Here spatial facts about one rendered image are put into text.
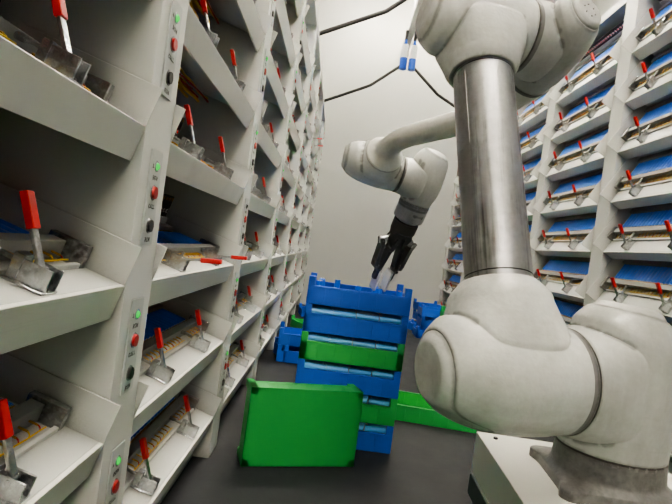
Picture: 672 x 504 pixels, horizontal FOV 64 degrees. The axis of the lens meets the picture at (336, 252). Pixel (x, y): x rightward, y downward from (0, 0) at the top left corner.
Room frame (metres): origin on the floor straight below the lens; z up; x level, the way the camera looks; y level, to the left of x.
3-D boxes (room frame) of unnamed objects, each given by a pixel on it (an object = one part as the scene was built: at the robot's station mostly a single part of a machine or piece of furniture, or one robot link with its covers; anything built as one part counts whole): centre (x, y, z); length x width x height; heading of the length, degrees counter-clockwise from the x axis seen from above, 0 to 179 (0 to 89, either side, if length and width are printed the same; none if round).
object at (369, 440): (1.64, -0.08, 0.04); 0.30 x 0.20 x 0.08; 91
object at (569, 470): (0.83, -0.45, 0.30); 0.22 x 0.18 x 0.06; 175
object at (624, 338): (0.81, -0.44, 0.44); 0.18 x 0.16 x 0.22; 106
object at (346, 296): (1.64, -0.08, 0.44); 0.30 x 0.20 x 0.08; 91
